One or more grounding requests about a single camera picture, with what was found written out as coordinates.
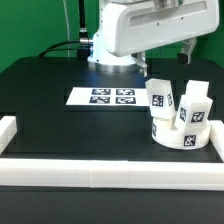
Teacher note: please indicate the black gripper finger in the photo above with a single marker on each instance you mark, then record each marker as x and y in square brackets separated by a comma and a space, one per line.
[140, 61]
[184, 57]

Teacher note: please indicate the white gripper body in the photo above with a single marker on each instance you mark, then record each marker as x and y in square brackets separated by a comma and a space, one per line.
[131, 27]

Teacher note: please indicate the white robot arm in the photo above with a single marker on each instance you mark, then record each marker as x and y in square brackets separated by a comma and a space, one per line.
[103, 60]

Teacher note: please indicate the white marker sheet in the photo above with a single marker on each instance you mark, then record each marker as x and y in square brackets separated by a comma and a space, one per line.
[87, 96]

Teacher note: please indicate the white left fence bar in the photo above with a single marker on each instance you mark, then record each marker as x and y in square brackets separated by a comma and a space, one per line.
[8, 129]

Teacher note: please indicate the white front fence bar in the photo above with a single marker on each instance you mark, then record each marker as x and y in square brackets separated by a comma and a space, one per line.
[112, 174]

